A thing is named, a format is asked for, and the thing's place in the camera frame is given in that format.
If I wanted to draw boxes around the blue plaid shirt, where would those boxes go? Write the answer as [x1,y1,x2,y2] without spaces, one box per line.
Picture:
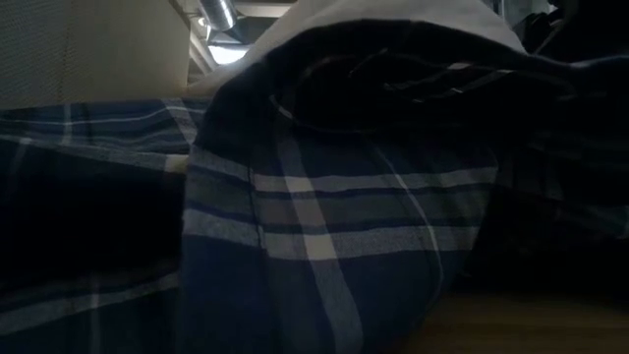
[0,19,629,354]

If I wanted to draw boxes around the bright ceiling light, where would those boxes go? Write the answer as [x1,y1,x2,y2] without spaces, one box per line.
[208,43,250,65]

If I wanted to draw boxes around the beige fabric bin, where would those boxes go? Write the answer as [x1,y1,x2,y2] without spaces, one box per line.
[0,0,192,110]

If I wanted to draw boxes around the white garment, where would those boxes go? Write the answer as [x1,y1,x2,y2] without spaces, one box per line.
[186,0,528,97]

